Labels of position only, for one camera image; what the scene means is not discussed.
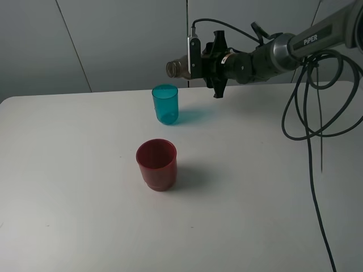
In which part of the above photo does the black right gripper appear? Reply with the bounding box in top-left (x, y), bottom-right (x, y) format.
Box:
top-left (201, 31), bottom-right (228, 99)

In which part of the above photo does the brown translucent plastic bottle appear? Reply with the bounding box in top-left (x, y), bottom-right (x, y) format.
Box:
top-left (166, 55), bottom-right (191, 80)

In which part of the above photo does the teal translucent plastic cup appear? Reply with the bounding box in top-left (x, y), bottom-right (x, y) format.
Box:
top-left (151, 84), bottom-right (179, 125)

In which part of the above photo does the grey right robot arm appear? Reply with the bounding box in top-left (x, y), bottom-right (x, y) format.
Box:
top-left (201, 1), bottom-right (362, 98)

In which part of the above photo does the red plastic cup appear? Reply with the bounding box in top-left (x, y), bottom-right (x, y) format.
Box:
top-left (136, 139), bottom-right (178, 192)

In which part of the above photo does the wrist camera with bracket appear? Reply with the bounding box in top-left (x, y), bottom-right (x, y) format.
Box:
top-left (187, 27), bottom-right (202, 79)

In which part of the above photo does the black looping cable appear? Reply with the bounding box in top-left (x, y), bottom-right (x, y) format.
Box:
top-left (191, 18), bottom-right (363, 272)

